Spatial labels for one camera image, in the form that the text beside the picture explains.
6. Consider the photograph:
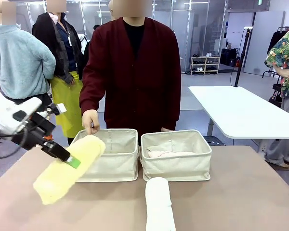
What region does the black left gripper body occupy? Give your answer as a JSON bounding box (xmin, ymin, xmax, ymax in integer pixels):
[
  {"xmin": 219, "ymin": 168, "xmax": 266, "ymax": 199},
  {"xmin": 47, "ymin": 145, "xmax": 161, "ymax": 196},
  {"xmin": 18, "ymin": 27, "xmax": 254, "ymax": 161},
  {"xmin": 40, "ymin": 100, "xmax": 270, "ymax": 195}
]
[{"xmin": 11, "ymin": 111, "xmax": 56, "ymax": 151}]

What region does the yellow towel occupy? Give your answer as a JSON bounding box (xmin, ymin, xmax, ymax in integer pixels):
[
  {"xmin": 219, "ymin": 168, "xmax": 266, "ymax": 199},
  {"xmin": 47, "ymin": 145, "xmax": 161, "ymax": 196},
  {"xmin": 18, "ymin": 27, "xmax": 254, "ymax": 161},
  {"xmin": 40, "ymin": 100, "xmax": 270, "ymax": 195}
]
[{"xmin": 33, "ymin": 134, "xmax": 106, "ymax": 205}]

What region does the beige fabric basket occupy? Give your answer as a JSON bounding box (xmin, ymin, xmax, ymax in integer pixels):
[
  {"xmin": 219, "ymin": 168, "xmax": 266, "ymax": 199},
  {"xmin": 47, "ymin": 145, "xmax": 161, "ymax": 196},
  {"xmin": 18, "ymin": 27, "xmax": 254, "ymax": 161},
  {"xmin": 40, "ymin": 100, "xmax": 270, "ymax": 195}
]
[
  {"xmin": 140, "ymin": 129, "xmax": 212, "ymax": 182},
  {"xmin": 72, "ymin": 128, "xmax": 139, "ymax": 183}
]

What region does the pink towel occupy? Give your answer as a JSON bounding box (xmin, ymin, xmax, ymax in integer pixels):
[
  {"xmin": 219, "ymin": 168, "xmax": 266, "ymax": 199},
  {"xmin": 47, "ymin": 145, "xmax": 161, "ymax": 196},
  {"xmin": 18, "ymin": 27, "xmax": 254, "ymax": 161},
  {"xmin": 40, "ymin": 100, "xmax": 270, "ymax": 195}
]
[{"xmin": 146, "ymin": 150, "xmax": 197, "ymax": 159}]

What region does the person's right forearm maroon sleeve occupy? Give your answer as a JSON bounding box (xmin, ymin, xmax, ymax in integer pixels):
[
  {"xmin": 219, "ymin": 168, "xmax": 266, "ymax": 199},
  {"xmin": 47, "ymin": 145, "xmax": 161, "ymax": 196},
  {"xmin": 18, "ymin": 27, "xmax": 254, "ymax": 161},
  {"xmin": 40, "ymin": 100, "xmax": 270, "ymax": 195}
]
[{"xmin": 79, "ymin": 89, "xmax": 105, "ymax": 118}]

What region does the person's left forearm maroon sleeve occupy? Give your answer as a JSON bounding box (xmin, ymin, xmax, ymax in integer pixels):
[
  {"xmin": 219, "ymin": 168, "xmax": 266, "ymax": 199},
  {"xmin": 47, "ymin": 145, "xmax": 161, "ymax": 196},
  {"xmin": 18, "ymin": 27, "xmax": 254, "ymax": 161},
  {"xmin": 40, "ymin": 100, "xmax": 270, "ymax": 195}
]
[{"xmin": 161, "ymin": 96, "xmax": 183, "ymax": 132}]

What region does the person's right hand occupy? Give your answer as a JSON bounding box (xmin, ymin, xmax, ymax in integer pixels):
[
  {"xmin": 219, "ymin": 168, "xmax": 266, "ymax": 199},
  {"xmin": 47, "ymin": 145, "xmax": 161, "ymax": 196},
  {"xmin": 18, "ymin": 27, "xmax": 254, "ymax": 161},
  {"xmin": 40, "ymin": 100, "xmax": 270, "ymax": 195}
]
[{"xmin": 81, "ymin": 109, "xmax": 101, "ymax": 135}]

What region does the yellow apron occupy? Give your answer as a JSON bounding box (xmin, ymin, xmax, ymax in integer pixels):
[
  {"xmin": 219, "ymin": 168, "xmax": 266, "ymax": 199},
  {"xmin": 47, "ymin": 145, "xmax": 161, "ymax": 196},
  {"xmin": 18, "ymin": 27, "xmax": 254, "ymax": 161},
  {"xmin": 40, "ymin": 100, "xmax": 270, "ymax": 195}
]
[{"xmin": 49, "ymin": 71, "xmax": 84, "ymax": 139}]

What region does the person in pale fleece jacket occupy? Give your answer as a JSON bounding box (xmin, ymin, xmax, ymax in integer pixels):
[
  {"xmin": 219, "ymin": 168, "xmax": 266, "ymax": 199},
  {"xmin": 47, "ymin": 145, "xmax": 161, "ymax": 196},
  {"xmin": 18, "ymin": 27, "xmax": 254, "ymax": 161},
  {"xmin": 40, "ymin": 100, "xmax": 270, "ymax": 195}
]
[{"xmin": 0, "ymin": 0, "xmax": 56, "ymax": 100}]

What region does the person in black coat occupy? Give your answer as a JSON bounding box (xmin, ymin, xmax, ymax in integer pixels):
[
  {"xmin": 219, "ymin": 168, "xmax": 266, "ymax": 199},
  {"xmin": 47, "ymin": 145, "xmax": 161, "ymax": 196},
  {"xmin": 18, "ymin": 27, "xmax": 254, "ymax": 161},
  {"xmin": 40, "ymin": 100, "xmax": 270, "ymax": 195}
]
[{"xmin": 31, "ymin": 0, "xmax": 87, "ymax": 145}]

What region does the person in maroon cardigan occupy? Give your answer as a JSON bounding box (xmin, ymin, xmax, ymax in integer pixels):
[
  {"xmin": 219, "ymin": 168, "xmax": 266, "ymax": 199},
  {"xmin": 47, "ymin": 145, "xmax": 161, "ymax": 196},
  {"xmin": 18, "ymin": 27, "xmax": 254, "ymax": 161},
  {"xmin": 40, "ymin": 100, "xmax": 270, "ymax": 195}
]
[{"xmin": 79, "ymin": 0, "xmax": 183, "ymax": 132}]

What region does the white rolled towel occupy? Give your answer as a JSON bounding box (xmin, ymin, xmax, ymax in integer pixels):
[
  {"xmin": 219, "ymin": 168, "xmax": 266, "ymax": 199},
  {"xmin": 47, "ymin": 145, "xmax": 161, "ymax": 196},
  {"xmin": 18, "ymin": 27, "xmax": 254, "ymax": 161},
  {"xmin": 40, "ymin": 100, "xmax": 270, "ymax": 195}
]
[{"xmin": 144, "ymin": 177, "xmax": 176, "ymax": 231}]

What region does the wooden shoe rack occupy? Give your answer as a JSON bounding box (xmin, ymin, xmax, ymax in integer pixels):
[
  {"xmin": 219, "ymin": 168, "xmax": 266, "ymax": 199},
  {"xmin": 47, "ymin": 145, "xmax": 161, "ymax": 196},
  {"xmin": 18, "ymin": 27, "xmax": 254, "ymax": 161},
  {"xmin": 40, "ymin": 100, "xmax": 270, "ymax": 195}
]
[{"xmin": 190, "ymin": 55, "xmax": 220, "ymax": 75}]

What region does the white table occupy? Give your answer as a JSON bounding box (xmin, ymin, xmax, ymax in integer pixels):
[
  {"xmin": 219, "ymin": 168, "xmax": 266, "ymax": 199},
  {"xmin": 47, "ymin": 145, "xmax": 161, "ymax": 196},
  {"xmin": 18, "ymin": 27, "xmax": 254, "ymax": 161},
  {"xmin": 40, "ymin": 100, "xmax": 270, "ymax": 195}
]
[{"xmin": 188, "ymin": 86, "xmax": 289, "ymax": 140}]

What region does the black suitcase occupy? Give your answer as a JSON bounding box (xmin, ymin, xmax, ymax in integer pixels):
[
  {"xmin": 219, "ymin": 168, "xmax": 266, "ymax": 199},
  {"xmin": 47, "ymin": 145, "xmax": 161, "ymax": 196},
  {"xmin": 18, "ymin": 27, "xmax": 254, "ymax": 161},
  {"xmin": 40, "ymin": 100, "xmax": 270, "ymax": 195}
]
[{"xmin": 220, "ymin": 48, "xmax": 238, "ymax": 67}]

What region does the black stand pole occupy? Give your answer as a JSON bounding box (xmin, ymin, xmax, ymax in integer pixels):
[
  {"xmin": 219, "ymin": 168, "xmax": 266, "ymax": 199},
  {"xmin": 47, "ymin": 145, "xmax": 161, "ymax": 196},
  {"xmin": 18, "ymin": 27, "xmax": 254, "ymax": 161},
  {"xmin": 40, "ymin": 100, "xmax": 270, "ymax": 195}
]
[{"xmin": 234, "ymin": 26, "xmax": 253, "ymax": 88}]

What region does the black trolley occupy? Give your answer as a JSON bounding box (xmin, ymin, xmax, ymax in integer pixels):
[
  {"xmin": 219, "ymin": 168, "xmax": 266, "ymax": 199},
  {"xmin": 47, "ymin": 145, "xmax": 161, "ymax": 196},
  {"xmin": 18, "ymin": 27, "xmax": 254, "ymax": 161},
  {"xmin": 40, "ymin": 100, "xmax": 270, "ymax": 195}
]
[{"xmin": 271, "ymin": 83, "xmax": 284, "ymax": 106}]

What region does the black hanging garment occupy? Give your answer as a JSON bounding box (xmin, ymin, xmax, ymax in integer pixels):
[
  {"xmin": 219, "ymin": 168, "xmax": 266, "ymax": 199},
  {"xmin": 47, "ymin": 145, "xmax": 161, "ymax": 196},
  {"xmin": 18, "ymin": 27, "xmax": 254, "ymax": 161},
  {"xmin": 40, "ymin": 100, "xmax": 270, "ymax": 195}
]
[{"xmin": 269, "ymin": 30, "xmax": 288, "ymax": 52}]

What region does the person in floral shirt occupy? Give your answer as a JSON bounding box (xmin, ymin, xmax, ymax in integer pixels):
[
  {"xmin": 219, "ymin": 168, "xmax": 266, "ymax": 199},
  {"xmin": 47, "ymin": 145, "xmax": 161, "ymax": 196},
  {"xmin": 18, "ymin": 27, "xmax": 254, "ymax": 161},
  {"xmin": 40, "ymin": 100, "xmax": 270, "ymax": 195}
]
[{"xmin": 264, "ymin": 23, "xmax": 289, "ymax": 168}]

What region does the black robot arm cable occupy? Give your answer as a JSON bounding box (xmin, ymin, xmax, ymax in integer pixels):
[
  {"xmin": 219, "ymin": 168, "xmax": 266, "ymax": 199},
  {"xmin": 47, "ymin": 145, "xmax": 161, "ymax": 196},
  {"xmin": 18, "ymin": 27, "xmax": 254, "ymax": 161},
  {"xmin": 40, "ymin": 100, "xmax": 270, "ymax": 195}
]
[{"xmin": 0, "ymin": 128, "xmax": 28, "ymax": 159}]

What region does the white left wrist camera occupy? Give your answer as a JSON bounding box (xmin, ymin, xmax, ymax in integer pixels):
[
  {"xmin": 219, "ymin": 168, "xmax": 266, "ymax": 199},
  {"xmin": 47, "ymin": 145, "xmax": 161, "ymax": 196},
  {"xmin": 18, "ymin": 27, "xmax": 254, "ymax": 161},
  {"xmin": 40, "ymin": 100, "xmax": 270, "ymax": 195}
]
[{"xmin": 47, "ymin": 103, "xmax": 67, "ymax": 116}]

